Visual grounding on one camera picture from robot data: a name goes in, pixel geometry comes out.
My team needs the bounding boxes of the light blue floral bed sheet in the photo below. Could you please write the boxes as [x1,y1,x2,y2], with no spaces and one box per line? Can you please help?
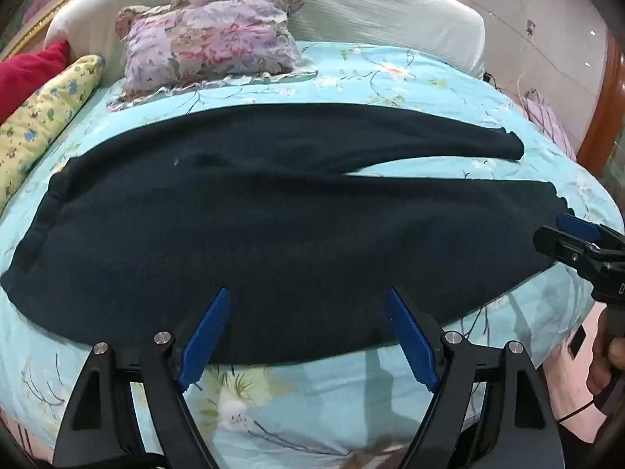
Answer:
[0,41,621,465]

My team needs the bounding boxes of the black pants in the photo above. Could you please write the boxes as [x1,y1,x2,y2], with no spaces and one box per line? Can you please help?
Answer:
[0,102,574,367]

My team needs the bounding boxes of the white ribbed headboard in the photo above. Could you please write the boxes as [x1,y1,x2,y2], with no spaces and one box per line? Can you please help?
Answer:
[44,0,486,84]

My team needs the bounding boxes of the yellow printed pillow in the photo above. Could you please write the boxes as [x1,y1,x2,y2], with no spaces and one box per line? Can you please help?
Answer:
[0,54,105,216]

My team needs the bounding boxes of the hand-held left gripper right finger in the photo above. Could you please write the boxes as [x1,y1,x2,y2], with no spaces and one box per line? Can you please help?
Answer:
[386,287,564,469]

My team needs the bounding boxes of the purple floral ruffled pillow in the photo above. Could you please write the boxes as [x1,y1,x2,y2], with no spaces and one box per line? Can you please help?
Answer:
[107,0,318,108]

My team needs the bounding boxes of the person's right forearm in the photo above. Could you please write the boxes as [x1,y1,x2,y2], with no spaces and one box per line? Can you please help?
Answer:
[542,337,611,450]

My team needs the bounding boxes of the thin black cable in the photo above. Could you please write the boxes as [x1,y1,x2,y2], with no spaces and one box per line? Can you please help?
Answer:
[557,396,606,423]

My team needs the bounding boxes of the gold framed landscape painting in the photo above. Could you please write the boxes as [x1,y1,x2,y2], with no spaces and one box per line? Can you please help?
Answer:
[0,0,132,59]

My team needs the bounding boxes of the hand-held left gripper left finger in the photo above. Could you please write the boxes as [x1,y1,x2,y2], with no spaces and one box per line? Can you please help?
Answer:
[53,287,232,469]

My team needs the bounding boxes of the pink cloth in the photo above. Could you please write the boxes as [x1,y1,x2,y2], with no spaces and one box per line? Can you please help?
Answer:
[520,90,577,157]

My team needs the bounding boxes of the red plush pillow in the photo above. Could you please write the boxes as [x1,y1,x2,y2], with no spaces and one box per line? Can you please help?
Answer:
[0,39,71,123]

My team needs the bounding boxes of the brown wooden furniture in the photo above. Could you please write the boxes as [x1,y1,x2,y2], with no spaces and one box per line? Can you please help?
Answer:
[579,34,625,177]

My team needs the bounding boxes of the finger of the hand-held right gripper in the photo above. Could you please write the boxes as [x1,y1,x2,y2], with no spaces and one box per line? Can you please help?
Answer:
[558,212,625,250]
[533,226,604,274]

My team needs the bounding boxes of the person's right hand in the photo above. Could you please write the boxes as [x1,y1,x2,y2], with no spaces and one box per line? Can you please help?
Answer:
[587,303,625,396]

